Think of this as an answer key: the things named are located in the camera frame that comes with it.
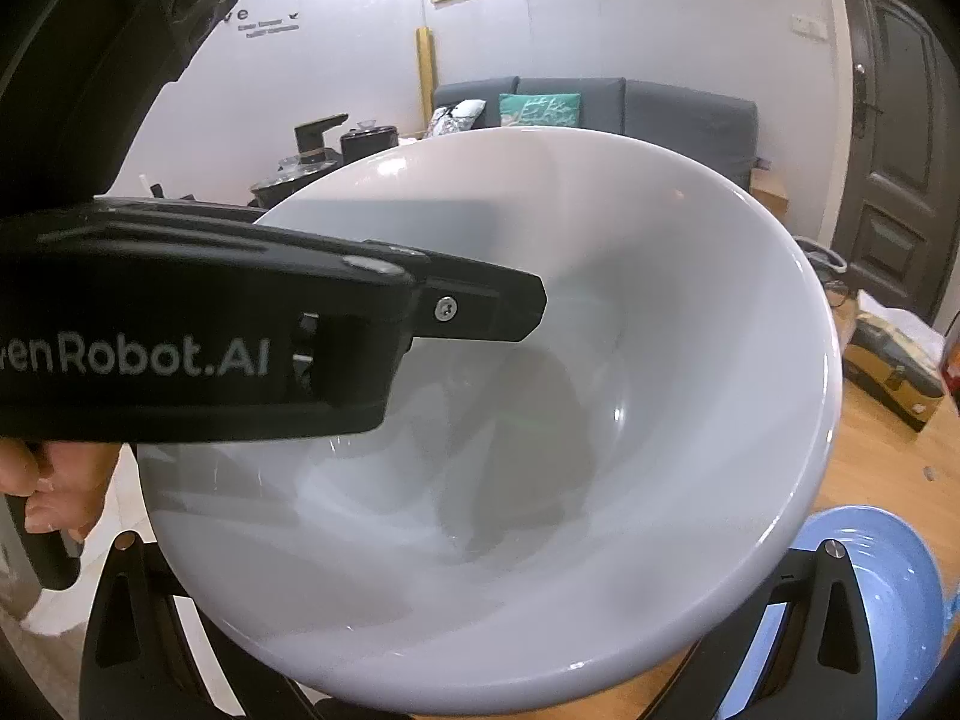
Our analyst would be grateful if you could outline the glass lidded pot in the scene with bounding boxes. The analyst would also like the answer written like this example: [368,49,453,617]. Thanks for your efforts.
[250,154,342,207]

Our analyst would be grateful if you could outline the grey and white cushion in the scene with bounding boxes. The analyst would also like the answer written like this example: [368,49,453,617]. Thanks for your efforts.
[424,100,485,140]

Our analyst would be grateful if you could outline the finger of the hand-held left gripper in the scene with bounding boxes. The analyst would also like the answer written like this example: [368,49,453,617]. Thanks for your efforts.
[360,240,547,344]

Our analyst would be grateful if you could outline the person's left hand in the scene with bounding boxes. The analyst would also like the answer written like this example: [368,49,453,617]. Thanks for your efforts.
[0,436,125,545]

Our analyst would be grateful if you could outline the grey sofa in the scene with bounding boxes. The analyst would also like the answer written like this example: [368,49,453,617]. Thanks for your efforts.
[431,76,758,188]

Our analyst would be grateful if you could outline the teal patterned cushion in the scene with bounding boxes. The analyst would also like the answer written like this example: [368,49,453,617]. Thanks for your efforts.
[499,92,582,130]

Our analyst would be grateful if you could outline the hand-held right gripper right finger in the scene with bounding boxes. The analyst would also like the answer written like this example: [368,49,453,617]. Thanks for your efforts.
[637,538,875,720]

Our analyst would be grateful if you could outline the black tea machine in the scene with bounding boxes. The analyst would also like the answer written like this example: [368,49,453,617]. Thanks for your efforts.
[294,114,350,158]

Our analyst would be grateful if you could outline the grey door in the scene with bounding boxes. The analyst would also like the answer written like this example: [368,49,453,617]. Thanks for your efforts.
[829,0,960,323]

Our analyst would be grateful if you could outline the white ceramic bowl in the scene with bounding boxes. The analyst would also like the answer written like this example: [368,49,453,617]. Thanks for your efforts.
[135,127,845,713]

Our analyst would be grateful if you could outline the wooden stick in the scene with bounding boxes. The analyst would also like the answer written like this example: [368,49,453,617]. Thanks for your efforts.
[415,26,437,140]

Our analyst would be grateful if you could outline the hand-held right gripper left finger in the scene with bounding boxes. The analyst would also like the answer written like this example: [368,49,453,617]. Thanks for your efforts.
[79,531,316,720]

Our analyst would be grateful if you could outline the wooden box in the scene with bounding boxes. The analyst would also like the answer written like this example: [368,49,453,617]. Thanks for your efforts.
[750,169,792,215]

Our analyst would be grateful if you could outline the black and gold tissue box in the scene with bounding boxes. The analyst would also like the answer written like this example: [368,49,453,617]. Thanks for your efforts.
[840,292,950,432]

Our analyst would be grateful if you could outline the blue plate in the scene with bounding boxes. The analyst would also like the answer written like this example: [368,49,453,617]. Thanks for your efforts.
[739,506,946,720]

